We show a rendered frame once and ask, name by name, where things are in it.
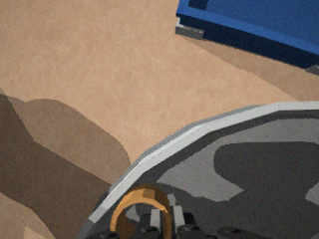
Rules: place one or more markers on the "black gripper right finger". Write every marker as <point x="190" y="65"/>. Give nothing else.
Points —
<point x="183" y="225"/>

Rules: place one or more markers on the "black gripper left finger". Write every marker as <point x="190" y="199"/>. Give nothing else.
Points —
<point x="144" y="231"/>

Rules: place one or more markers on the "blue crate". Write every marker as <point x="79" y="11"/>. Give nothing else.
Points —
<point x="292" y="21"/>

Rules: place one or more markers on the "bronze bushing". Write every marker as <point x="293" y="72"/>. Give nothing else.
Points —
<point x="141" y="193"/>

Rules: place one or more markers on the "grey metal ring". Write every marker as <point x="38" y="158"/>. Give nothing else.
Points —
<point x="135" y="223"/>

